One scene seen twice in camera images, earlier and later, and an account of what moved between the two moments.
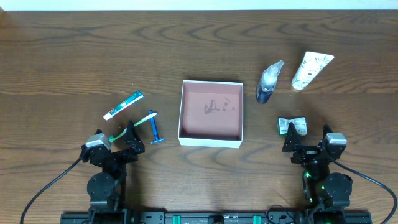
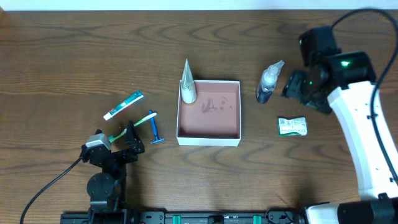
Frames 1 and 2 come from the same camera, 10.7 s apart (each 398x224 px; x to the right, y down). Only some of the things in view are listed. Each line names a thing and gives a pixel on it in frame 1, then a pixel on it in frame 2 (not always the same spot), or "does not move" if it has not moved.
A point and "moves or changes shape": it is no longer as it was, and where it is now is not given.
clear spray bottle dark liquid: x=267 y=82 does not move
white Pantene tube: x=312 y=65 moves or changes shape
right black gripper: x=310 y=152 to x=298 y=88
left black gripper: x=115 y=156 does not move
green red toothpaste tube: x=124 y=104 does not move
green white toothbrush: x=112 y=138 does not move
